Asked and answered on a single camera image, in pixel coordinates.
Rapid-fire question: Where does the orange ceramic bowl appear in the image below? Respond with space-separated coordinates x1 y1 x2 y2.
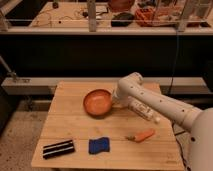
83 89 112 117

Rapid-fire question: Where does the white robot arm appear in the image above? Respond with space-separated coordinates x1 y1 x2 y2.
113 72 213 171

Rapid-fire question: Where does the orange bowl on bench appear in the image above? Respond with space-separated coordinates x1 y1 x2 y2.
108 0 135 12

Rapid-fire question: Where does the clear plastic bottle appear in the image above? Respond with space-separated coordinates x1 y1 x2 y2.
128 100 160 124

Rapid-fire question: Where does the wooden table board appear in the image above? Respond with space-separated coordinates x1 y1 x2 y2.
31 82 184 171

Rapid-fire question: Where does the blue sponge cloth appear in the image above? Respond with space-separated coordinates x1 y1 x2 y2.
89 137 110 154

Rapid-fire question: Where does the orange toy carrot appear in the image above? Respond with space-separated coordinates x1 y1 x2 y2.
126 129 155 143

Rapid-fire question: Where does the black object on bench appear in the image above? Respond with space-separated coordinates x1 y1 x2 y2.
111 12 134 27

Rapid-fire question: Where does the black white striped block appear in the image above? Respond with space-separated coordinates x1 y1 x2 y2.
43 140 75 159

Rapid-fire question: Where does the orange plastic crate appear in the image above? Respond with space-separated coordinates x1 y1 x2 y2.
135 8 180 27

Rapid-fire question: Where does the grey metal clamp stand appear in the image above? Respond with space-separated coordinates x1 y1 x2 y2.
0 54 31 84

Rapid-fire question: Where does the metal post on bench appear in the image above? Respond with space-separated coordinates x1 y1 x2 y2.
87 0 96 32

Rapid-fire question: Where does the blue hanging cable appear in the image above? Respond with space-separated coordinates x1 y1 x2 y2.
166 31 181 96

